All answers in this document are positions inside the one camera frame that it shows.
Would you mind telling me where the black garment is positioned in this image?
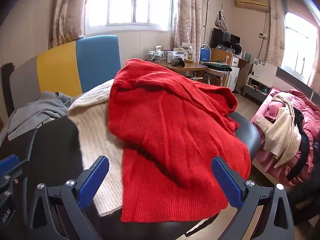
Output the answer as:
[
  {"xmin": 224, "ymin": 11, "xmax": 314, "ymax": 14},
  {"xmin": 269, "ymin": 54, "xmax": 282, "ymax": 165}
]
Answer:
[{"xmin": 286, "ymin": 107, "xmax": 317, "ymax": 182}]

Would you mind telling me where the black monitor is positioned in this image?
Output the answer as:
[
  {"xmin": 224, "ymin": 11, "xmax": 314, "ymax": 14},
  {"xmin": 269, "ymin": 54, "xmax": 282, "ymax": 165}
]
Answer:
[{"xmin": 210, "ymin": 28, "xmax": 241, "ymax": 53}]

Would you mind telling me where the bed with pink duvet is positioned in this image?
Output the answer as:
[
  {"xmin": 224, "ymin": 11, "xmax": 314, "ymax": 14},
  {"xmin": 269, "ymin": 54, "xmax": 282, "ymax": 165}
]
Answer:
[{"xmin": 251, "ymin": 87, "xmax": 320, "ymax": 188}]

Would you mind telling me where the blue plastic container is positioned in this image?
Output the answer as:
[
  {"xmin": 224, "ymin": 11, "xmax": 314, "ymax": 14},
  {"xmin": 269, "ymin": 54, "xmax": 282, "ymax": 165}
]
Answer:
[{"xmin": 199, "ymin": 44, "xmax": 212, "ymax": 62}]

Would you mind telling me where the white hanging bag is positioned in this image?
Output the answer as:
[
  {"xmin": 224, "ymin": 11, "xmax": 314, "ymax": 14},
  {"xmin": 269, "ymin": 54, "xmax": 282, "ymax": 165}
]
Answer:
[{"xmin": 214, "ymin": 10, "xmax": 229, "ymax": 32}]

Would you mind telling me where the round stool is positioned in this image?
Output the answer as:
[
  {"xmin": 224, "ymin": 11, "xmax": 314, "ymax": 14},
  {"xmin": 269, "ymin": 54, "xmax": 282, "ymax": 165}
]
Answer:
[{"xmin": 202, "ymin": 67, "xmax": 232, "ymax": 87}]

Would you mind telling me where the beige patterned curtain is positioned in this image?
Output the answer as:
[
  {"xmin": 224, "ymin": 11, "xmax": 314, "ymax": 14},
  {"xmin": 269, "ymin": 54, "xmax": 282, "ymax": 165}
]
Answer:
[
  {"xmin": 172, "ymin": 0, "xmax": 209, "ymax": 63},
  {"xmin": 49, "ymin": 0, "xmax": 93, "ymax": 49},
  {"xmin": 266, "ymin": 0, "xmax": 289, "ymax": 68}
]

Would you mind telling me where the white small cabinet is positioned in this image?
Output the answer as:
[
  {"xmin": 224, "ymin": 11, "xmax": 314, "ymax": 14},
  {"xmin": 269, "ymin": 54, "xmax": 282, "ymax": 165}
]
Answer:
[{"xmin": 228, "ymin": 55, "xmax": 249, "ymax": 92}]

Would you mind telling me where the wooden desk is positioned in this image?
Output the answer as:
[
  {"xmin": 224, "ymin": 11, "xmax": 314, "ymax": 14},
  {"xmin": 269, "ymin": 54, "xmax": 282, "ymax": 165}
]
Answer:
[{"xmin": 146, "ymin": 58, "xmax": 208, "ymax": 79}]

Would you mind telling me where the grey button shirt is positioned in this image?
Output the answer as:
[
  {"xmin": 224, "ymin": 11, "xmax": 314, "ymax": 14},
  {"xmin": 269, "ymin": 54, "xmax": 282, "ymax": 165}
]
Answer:
[{"xmin": 0, "ymin": 91, "xmax": 76, "ymax": 144}]

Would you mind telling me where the small desk fan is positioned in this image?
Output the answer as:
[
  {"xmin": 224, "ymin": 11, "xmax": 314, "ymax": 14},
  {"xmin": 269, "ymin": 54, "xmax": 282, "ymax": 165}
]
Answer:
[{"xmin": 231, "ymin": 43, "xmax": 243, "ymax": 57}]

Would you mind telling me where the red knit sweater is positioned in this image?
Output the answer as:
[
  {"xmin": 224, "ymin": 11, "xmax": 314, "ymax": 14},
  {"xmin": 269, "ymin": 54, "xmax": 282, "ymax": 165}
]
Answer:
[{"xmin": 108, "ymin": 58, "xmax": 252, "ymax": 223}]

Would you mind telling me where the wooden chair back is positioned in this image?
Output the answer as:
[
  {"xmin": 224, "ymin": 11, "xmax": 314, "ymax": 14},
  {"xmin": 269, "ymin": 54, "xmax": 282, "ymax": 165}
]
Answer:
[{"xmin": 209, "ymin": 47, "xmax": 233, "ymax": 67}]

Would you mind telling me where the wall air conditioner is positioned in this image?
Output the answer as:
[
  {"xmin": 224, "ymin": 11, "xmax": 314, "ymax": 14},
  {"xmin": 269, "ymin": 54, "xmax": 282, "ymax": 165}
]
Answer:
[{"xmin": 234, "ymin": 0, "xmax": 269, "ymax": 13}]

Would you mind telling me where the grey yellow blue chair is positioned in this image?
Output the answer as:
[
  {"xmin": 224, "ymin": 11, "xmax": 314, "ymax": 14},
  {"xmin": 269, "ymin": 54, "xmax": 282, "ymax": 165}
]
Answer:
[{"xmin": 0, "ymin": 35, "xmax": 122, "ymax": 120}]

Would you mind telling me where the white carton box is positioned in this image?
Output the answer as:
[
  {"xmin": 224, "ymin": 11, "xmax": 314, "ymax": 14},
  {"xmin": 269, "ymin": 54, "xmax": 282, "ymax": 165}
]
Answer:
[{"xmin": 180, "ymin": 42, "xmax": 196, "ymax": 63}]

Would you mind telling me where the small side window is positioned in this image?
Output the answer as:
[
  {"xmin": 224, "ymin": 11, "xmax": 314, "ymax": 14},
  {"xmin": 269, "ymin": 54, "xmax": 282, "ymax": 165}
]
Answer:
[{"xmin": 281, "ymin": 10, "xmax": 318, "ymax": 81}]

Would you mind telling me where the grey low shelf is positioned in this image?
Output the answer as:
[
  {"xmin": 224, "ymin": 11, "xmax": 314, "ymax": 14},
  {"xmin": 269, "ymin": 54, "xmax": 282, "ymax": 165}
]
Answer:
[{"xmin": 243, "ymin": 76, "xmax": 272, "ymax": 97}]

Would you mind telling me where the beige garment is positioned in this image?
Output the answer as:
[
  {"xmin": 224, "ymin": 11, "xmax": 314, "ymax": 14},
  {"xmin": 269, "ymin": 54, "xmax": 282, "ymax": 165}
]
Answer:
[{"xmin": 254, "ymin": 92, "xmax": 304, "ymax": 169}]

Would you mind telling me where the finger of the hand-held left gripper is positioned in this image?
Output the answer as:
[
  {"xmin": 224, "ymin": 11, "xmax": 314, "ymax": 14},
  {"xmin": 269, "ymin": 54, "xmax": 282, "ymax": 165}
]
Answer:
[{"xmin": 0, "ymin": 154, "xmax": 30, "ymax": 189}]

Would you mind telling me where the cream ribbed knit sweater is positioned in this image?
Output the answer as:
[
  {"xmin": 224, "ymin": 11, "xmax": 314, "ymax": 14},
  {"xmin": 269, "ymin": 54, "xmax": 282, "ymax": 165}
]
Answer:
[{"xmin": 67, "ymin": 79, "xmax": 125, "ymax": 217}]

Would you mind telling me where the white floral box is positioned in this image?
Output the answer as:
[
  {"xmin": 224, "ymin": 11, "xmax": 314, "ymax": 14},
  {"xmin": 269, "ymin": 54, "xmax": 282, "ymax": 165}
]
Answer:
[{"xmin": 251, "ymin": 58, "xmax": 278, "ymax": 83}]

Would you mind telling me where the dark green folded cloth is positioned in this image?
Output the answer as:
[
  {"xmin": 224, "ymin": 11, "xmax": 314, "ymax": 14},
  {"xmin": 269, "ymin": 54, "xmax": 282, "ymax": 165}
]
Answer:
[{"xmin": 201, "ymin": 60, "xmax": 233, "ymax": 73}]

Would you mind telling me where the large bright window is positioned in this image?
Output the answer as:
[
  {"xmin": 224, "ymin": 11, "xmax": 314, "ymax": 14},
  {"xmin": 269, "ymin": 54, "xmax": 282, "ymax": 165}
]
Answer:
[{"xmin": 84, "ymin": 0, "xmax": 174, "ymax": 34}]

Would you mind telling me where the group of small jars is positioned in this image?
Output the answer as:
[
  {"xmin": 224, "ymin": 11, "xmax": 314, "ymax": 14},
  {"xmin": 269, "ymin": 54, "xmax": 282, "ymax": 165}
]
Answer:
[{"xmin": 147, "ymin": 45, "xmax": 181, "ymax": 63}]

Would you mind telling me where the metal floor stand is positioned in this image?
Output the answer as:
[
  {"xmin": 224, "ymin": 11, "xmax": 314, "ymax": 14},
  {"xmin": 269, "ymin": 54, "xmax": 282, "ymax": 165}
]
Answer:
[{"xmin": 203, "ymin": 0, "xmax": 224, "ymax": 46}]

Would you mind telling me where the dark wooden headboard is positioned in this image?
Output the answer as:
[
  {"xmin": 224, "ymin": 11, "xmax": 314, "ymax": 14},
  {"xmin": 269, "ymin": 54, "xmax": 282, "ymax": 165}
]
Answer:
[{"xmin": 276, "ymin": 67, "xmax": 320, "ymax": 98}]

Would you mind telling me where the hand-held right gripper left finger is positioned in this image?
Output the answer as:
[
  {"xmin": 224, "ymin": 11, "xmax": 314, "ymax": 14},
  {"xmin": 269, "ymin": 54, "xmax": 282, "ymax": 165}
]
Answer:
[{"xmin": 26, "ymin": 155, "xmax": 110, "ymax": 240}]

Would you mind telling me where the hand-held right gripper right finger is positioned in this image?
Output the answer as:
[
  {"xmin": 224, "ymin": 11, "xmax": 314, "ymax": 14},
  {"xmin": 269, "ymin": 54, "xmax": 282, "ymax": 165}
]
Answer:
[{"xmin": 211, "ymin": 156, "xmax": 294, "ymax": 240}]

